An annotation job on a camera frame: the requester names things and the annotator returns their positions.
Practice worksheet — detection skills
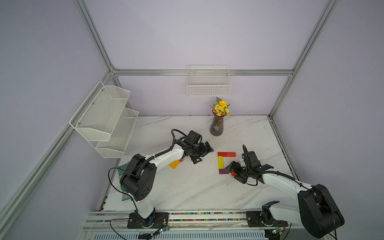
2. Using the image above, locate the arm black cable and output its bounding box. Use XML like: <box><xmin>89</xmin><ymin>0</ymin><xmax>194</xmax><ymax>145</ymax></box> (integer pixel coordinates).
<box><xmin>241</xmin><ymin>144</ymin><xmax>338</xmax><ymax>240</ymax></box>
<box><xmin>107</xmin><ymin>128</ymin><xmax>188</xmax><ymax>240</ymax></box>

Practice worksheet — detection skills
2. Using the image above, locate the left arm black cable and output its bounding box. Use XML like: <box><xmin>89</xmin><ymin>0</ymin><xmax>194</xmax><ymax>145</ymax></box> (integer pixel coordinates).
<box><xmin>107</xmin><ymin>128</ymin><xmax>188</xmax><ymax>240</ymax></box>

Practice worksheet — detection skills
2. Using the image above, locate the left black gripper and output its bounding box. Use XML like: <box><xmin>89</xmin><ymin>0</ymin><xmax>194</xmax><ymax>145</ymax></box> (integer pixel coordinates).
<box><xmin>190</xmin><ymin>141</ymin><xmax>214</xmax><ymax>165</ymax></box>

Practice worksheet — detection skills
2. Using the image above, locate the white wire wall basket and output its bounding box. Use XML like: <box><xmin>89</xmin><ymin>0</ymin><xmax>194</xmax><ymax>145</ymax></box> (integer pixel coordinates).
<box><xmin>187</xmin><ymin>65</ymin><xmax>232</xmax><ymax>97</ymax></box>

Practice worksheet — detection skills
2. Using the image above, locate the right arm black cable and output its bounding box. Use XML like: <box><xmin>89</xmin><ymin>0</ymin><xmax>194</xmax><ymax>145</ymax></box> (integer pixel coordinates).
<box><xmin>241</xmin><ymin>144</ymin><xmax>338</xmax><ymax>240</ymax></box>

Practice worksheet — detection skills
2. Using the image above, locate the upper white mesh shelf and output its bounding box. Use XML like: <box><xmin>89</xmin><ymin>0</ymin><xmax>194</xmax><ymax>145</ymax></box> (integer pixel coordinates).
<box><xmin>69</xmin><ymin>82</ymin><xmax>130</xmax><ymax>142</ymax></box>

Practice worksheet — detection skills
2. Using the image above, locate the light red block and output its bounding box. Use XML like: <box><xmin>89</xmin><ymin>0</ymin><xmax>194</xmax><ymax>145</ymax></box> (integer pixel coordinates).
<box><xmin>227</xmin><ymin>152</ymin><xmax>236</xmax><ymax>158</ymax></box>

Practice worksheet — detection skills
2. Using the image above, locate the lime yellow long block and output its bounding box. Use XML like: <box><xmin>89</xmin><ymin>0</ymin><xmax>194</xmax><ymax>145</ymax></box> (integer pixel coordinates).
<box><xmin>218</xmin><ymin>156</ymin><xmax>225</xmax><ymax>170</ymax></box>

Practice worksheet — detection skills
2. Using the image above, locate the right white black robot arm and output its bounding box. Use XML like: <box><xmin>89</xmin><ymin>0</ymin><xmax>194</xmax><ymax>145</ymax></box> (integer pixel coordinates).
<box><xmin>225</xmin><ymin>148</ymin><xmax>345</xmax><ymax>239</ymax></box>

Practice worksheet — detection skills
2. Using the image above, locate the lower white mesh shelf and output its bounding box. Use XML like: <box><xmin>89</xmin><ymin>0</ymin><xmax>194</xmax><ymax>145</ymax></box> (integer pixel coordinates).
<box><xmin>96</xmin><ymin>108</ymin><xmax>139</xmax><ymax>159</ymax></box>

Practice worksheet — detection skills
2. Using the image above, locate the dark purple block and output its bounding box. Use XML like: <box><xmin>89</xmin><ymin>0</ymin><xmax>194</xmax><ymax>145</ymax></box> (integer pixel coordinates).
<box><xmin>219</xmin><ymin>169</ymin><xmax>231</xmax><ymax>175</ymax></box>

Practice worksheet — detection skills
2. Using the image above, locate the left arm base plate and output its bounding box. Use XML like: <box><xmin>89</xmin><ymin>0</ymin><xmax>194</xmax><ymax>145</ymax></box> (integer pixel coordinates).
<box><xmin>127</xmin><ymin>212</ymin><xmax>169</xmax><ymax>229</ymax></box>

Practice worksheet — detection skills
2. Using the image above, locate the orange block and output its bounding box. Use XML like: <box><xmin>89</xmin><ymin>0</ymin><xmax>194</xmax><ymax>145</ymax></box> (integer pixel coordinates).
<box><xmin>169</xmin><ymin>160</ymin><xmax>181</xmax><ymax>169</ymax></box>

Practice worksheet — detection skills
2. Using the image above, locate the white mesh shelf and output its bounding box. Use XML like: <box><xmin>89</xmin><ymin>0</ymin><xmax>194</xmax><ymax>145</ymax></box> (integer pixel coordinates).
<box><xmin>69</xmin><ymin>82</ymin><xmax>130</xmax><ymax>142</ymax></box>
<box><xmin>96</xmin><ymin>108</ymin><xmax>139</xmax><ymax>159</ymax></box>

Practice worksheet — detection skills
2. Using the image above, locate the aluminium front rail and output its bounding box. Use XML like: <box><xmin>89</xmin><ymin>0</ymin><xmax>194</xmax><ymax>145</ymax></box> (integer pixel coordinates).
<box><xmin>82</xmin><ymin>209</ymin><xmax>302</xmax><ymax>232</ymax></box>

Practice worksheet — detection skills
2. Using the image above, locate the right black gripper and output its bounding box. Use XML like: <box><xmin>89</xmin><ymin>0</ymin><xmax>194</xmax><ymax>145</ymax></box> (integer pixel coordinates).
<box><xmin>224</xmin><ymin>160</ymin><xmax>252</xmax><ymax>183</ymax></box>

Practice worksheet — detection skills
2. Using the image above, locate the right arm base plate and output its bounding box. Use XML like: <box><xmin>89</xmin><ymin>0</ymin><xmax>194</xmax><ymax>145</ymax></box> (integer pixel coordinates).
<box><xmin>246</xmin><ymin>211</ymin><xmax>290</xmax><ymax>228</ymax></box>

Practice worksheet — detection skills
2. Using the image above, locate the yellow flower bouquet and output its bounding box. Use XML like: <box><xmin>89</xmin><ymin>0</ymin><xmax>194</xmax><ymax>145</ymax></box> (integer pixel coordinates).
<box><xmin>211</xmin><ymin>97</ymin><xmax>232</xmax><ymax>117</ymax></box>

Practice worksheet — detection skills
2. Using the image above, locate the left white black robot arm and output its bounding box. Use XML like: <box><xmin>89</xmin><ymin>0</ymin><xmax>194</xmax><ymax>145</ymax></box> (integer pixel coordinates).
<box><xmin>120</xmin><ymin>129</ymin><xmax>214</xmax><ymax>220</ymax></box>

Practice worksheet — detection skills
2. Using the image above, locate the dark glass vase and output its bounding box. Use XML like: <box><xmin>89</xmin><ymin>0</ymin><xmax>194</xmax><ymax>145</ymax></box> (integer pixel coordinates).
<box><xmin>210</xmin><ymin>111</ymin><xmax>225</xmax><ymax>137</ymax></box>

